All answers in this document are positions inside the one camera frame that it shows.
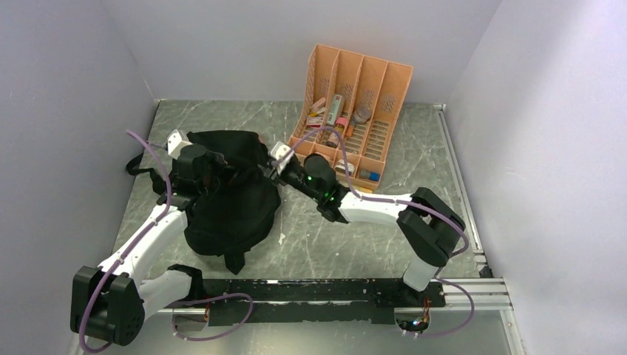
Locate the brown bottle pink cap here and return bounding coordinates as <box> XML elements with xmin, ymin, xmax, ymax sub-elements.
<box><xmin>324</xmin><ymin>116</ymin><xmax>348</xmax><ymax>148</ymax></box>

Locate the orange plastic desk organizer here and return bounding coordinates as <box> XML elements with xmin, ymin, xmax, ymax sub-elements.
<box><xmin>288</xmin><ymin>44</ymin><xmax>413</xmax><ymax>191</ymax></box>

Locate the blue capped small item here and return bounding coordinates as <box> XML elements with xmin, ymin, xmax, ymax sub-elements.
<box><xmin>359</xmin><ymin>169</ymin><xmax>380</xmax><ymax>182</ymax></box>

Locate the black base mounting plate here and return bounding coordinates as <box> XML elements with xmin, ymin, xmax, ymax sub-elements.
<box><xmin>173</xmin><ymin>278</ymin><xmax>446</xmax><ymax>326</ymax></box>

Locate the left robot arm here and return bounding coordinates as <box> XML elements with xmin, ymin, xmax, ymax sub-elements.
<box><xmin>70</xmin><ymin>142</ymin><xmax>227</xmax><ymax>354</ymax></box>

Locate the orange glue stick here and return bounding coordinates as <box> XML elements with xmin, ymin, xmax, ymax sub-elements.
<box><xmin>345</xmin><ymin>120</ymin><xmax>356</xmax><ymax>138</ymax></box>

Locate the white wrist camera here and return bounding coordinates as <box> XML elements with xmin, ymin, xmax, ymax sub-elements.
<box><xmin>166</xmin><ymin>129</ymin><xmax>192</xmax><ymax>160</ymax></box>
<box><xmin>269</xmin><ymin>141</ymin><xmax>294</xmax><ymax>175</ymax></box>

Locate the pink white small box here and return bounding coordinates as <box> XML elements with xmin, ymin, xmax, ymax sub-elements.
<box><xmin>305</xmin><ymin>116</ymin><xmax>325</xmax><ymax>129</ymax></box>

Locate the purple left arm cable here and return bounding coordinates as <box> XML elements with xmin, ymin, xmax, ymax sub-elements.
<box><xmin>78</xmin><ymin>129</ymin><xmax>256</xmax><ymax>354</ymax></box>

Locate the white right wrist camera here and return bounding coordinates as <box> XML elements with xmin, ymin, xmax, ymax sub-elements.
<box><xmin>269</xmin><ymin>141</ymin><xmax>294</xmax><ymax>175</ymax></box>

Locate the pink eraser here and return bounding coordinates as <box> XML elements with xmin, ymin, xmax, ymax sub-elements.
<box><xmin>310</xmin><ymin>98</ymin><xmax>326</xmax><ymax>111</ymax></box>

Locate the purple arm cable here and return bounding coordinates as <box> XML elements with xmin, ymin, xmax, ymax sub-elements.
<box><xmin>78</xmin><ymin>129</ymin><xmax>256</xmax><ymax>354</ymax></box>
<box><xmin>271</xmin><ymin>126</ymin><xmax>475</xmax><ymax>339</ymax></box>

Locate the green white box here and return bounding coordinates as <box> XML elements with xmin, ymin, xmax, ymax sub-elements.
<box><xmin>325</xmin><ymin>94</ymin><xmax>345</xmax><ymax>126</ymax></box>

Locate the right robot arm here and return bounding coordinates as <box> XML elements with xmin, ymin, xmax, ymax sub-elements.
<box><xmin>270</xmin><ymin>154</ymin><xmax>467</xmax><ymax>306</ymax></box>

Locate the grey round jar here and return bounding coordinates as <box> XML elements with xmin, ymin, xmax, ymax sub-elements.
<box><xmin>352</xmin><ymin>105</ymin><xmax>372</xmax><ymax>124</ymax></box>

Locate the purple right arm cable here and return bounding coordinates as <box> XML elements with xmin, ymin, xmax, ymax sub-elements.
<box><xmin>271</xmin><ymin>126</ymin><xmax>475</xmax><ymax>339</ymax></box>

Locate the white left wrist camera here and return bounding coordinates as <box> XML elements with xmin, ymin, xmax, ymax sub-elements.
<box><xmin>166</xmin><ymin>129</ymin><xmax>192</xmax><ymax>160</ymax></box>

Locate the black student backpack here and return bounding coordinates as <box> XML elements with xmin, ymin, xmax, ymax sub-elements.
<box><xmin>124</xmin><ymin>129</ymin><xmax>282</xmax><ymax>275</ymax></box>

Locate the white stapler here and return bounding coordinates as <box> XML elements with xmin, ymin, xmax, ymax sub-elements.
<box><xmin>333</xmin><ymin>159</ymin><xmax>356</xmax><ymax>176</ymax></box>

